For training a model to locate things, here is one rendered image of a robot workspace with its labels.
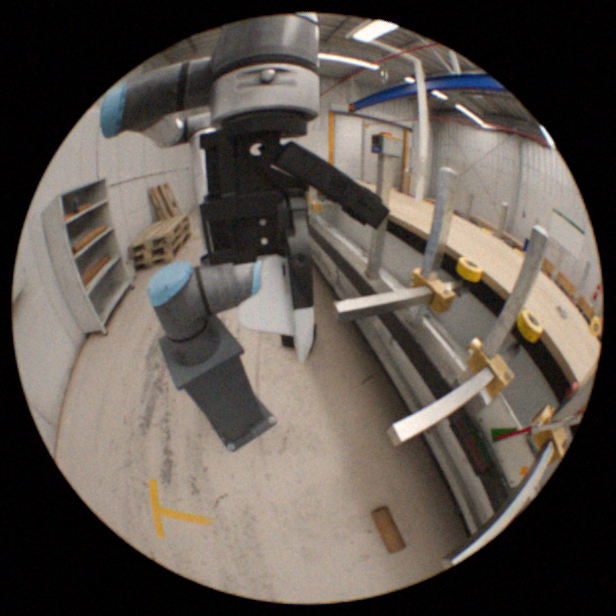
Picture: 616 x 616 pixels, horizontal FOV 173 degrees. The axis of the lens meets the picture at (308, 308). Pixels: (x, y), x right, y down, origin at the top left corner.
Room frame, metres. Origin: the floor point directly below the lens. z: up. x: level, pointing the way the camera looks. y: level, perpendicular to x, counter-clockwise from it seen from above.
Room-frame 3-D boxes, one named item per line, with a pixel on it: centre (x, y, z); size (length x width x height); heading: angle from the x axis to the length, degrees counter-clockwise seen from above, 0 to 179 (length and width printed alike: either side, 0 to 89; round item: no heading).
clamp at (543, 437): (-0.06, -0.46, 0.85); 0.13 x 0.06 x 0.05; 16
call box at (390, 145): (0.69, -0.24, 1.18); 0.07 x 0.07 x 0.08; 16
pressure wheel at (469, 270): (0.44, -0.45, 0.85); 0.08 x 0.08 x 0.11
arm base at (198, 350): (0.43, 0.38, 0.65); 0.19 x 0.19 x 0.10
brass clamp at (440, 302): (0.42, -0.32, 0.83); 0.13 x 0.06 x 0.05; 16
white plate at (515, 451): (-0.02, -0.42, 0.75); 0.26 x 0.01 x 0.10; 16
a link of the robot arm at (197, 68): (0.28, 0.10, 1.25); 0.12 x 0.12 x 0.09; 30
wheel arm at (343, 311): (0.38, -0.26, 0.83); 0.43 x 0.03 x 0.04; 106
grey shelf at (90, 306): (1.31, 2.35, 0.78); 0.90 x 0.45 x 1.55; 13
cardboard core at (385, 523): (-0.25, -0.36, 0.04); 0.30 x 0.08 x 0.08; 16
